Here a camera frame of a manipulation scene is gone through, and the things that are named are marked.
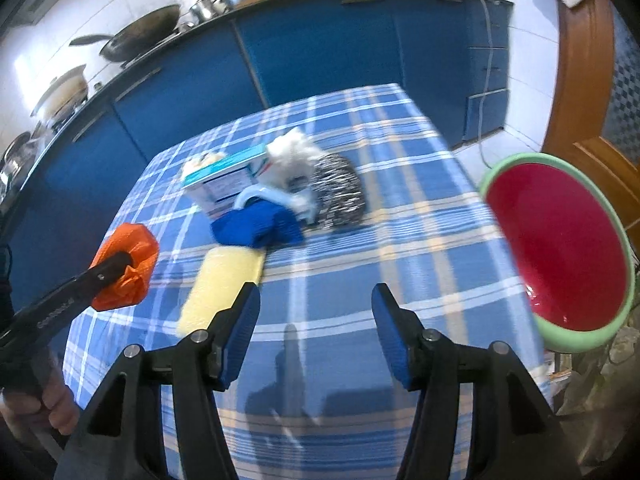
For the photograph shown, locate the red basin with green rim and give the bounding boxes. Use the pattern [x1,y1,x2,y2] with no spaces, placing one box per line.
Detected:
[479,152,637,353]

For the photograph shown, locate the crumpled plastic bags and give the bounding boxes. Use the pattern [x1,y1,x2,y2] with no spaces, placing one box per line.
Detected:
[545,320,640,461]

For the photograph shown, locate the black wok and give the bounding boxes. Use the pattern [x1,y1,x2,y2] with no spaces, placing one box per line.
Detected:
[69,4,182,63]

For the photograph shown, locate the blue plaid tablecloth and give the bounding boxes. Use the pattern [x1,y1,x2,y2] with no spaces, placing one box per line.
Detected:
[65,82,556,480]

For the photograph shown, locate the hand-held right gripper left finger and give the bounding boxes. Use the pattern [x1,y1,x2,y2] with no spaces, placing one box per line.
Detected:
[52,282,262,480]

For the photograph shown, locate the small steel pot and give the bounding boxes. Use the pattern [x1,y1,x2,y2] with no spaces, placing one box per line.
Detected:
[189,0,226,21]

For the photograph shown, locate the yellow sponge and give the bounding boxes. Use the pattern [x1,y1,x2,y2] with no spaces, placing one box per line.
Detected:
[176,245,267,338]

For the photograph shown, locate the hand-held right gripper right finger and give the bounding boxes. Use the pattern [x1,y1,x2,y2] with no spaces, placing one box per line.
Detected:
[371,282,583,480]

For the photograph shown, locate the white teal cardboard box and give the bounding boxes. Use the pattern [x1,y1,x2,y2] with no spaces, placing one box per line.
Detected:
[180,142,271,218]

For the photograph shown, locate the person's left hand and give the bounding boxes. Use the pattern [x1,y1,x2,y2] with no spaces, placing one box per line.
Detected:
[0,354,82,437]

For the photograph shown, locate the blue kitchen cabinet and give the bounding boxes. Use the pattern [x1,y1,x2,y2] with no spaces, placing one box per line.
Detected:
[0,0,515,311]

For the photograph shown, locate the orange wrapper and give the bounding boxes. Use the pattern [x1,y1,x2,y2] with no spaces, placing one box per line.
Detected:
[91,223,160,312]

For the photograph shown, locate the white cable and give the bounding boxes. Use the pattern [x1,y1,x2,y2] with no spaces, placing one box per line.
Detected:
[470,0,508,171]

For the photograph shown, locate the cream crumpled paper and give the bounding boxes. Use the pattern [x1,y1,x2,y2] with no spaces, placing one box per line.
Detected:
[182,152,228,173]

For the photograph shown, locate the blue cloth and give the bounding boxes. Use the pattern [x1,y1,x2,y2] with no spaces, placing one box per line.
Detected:
[210,200,305,250]

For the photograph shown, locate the white tissue wad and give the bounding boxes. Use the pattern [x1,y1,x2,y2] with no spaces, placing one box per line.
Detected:
[264,127,326,196]

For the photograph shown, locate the wooden door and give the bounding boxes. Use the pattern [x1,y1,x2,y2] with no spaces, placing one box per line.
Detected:
[537,0,640,221]

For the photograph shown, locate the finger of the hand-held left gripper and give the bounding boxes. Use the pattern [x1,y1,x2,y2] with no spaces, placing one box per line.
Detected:
[17,251,134,333]

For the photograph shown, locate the steel pot with lid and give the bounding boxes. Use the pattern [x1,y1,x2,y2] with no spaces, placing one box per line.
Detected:
[30,64,90,121]

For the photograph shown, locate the silver foil bag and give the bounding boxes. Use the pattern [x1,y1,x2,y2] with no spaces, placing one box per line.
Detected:
[300,154,366,231]

